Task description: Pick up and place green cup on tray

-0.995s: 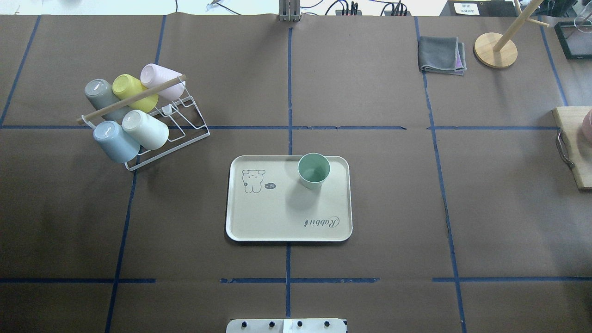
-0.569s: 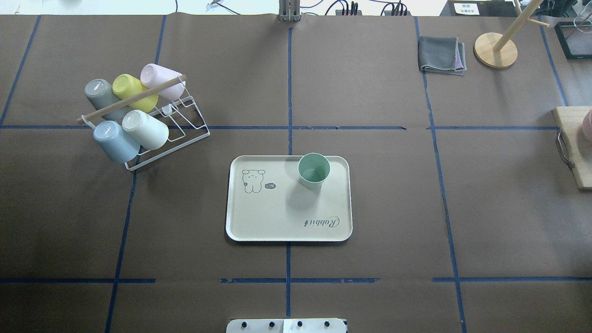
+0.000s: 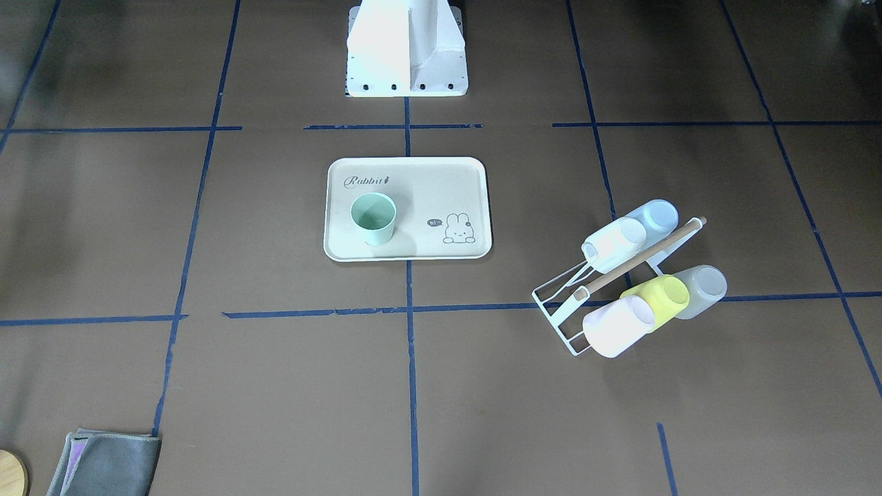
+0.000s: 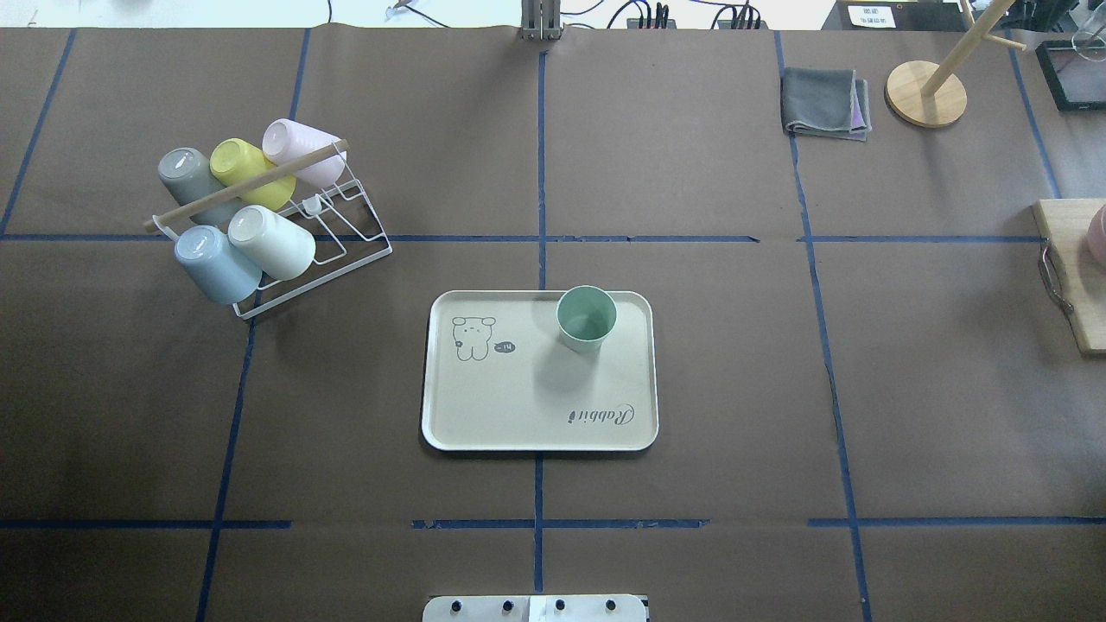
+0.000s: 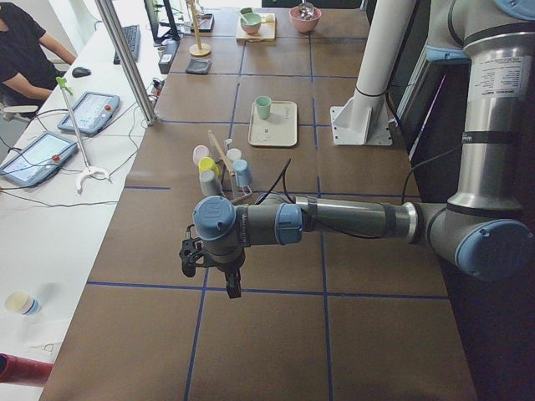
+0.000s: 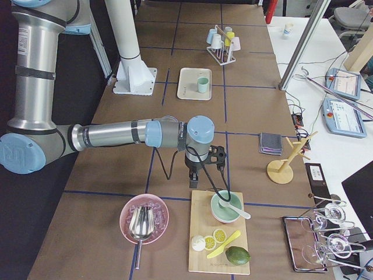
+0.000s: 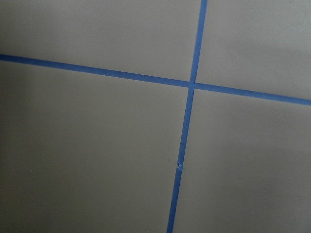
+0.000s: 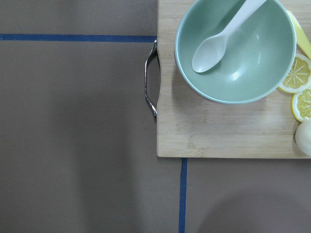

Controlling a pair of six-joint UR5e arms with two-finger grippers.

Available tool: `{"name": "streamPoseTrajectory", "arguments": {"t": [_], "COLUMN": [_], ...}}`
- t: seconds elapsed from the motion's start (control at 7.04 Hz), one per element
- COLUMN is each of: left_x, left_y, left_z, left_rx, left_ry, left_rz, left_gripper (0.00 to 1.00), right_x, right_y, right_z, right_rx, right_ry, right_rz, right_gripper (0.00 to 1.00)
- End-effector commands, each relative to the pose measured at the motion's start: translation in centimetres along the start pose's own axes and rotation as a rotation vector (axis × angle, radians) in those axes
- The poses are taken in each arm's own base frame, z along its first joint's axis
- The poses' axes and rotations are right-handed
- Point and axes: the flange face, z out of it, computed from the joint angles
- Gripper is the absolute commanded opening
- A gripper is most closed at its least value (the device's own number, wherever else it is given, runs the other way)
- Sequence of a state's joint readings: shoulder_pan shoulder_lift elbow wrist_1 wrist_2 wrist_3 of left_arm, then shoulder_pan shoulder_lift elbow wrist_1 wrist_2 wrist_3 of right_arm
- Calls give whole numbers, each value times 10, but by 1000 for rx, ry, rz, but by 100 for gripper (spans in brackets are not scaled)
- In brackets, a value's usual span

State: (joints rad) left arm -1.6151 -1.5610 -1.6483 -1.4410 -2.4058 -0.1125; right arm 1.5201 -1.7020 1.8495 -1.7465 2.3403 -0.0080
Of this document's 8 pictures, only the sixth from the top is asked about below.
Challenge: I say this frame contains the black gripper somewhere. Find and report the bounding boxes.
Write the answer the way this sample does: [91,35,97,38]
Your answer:
[185,159,202,188]

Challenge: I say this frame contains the green cup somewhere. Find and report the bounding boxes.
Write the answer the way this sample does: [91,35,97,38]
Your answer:
[197,76,209,93]

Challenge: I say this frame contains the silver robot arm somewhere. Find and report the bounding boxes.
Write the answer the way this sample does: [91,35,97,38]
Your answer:
[1,1,217,187]

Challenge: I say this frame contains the beige rabbit tray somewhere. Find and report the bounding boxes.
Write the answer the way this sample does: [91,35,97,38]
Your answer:
[177,68,212,101]

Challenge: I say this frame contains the black glass tray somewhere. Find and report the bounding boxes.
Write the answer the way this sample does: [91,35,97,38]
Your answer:
[282,216,328,273]

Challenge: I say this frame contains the cream white cup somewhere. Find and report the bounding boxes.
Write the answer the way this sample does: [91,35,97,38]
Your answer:
[210,33,222,50]

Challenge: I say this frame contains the yellow cup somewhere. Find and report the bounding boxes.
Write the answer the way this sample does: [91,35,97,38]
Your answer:
[224,31,235,47]

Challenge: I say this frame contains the pink cup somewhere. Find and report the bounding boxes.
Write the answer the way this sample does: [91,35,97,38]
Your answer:
[230,37,241,51]

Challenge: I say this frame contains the blue cup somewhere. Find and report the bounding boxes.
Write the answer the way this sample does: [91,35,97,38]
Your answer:
[206,28,217,44]

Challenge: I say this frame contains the grey cup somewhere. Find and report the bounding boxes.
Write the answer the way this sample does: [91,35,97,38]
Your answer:
[223,26,234,37]

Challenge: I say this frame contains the paper cup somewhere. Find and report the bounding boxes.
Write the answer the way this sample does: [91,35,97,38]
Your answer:
[282,23,294,39]

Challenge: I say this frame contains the white spoon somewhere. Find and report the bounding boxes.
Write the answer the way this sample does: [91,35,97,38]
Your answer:
[219,199,251,219]

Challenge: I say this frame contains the pink ice bowl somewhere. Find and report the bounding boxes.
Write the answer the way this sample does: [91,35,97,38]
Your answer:
[119,194,169,244]

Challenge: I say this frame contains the lemon slice upper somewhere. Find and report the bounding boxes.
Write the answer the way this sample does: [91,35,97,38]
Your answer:
[212,229,227,244]

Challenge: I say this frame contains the lemon slice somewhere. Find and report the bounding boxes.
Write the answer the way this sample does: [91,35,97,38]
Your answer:
[203,235,217,251]
[212,229,227,244]

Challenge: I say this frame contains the white garlic bulb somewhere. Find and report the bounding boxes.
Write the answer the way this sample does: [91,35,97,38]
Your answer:
[191,235,206,251]

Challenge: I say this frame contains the lemon slice lower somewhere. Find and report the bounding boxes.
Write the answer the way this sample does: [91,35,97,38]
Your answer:
[203,235,217,251]

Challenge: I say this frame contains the metal ice scoop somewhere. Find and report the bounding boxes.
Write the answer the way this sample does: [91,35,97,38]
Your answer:
[129,206,154,270]

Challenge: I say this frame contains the yellow plastic knife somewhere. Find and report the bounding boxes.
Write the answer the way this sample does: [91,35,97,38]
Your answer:
[206,230,241,259]

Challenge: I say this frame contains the grey folded cloth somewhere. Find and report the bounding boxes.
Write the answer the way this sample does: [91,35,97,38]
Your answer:
[259,132,283,156]

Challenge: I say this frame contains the wooden mug tree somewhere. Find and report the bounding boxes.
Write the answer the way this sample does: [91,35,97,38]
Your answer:
[266,131,318,184]

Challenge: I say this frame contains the green avocado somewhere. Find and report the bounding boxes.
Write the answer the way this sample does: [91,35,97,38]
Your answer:
[225,246,251,265]

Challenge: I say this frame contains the black electronics board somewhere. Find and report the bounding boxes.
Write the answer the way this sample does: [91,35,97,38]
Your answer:
[291,113,304,128]

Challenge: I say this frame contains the black box with label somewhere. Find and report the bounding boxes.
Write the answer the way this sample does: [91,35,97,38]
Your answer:
[305,163,330,198]

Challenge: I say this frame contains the wine glass upper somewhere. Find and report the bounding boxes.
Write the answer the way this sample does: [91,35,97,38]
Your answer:
[297,201,349,233]

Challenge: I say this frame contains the wine glass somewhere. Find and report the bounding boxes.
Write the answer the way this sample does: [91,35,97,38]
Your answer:
[301,233,352,264]
[297,201,349,233]

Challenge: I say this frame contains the metal glass hanger rack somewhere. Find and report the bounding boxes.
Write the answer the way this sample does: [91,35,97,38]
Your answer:
[308,193,372,274]

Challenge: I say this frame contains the wine glass lower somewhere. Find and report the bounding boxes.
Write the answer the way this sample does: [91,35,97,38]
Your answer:
[301,233,352,264]

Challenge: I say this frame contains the teach pendant near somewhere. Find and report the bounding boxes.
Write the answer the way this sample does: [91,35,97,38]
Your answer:
[322,98,367,138]

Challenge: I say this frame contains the teach pendant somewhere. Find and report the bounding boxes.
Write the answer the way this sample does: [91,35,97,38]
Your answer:
[322,98,367,138]
[325,68,362,101]

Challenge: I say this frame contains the black monitor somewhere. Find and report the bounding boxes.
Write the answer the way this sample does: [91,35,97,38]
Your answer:
[342,164,372,237]

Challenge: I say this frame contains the teach pendant far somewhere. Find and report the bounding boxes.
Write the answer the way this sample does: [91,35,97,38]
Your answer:
[325,68,362,101]

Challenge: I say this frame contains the office chair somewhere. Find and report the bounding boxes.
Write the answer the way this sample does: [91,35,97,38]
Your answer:
[329,1,372,52]

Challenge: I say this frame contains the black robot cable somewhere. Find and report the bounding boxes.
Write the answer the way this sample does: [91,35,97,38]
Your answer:
[153,145,231,202]

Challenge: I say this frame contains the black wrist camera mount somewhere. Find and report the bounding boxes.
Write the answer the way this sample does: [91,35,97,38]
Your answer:
[206,145,226,173]

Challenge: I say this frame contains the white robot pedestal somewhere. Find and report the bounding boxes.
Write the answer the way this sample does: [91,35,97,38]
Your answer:
[105,0,157,96]

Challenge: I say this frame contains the white wire cup rack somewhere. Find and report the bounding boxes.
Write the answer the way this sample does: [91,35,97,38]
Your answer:
[206,24,236,66]

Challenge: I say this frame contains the aluminium frame post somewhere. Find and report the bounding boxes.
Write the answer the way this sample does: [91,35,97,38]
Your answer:
[279,0,330,91]

